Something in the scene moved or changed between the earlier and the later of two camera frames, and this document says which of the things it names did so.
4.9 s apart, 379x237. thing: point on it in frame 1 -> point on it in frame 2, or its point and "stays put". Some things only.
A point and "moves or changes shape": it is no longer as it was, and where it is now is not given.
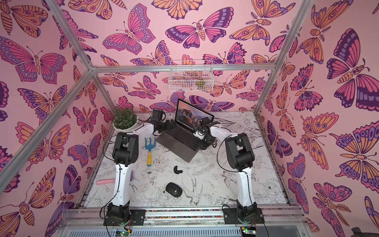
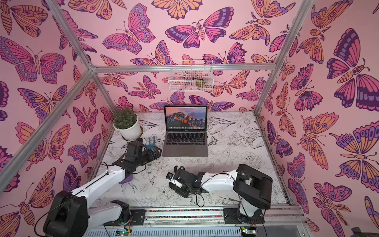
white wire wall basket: (191, 75) stays put
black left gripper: (169, 124) -> (157, 155)
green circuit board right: (248, 231) stays put
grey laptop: (179, 138) moves or changes shape
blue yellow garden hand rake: (149, 154) stays put
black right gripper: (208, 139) -> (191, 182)
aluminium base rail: (278, 221) stays put
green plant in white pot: (125, 119) stays put
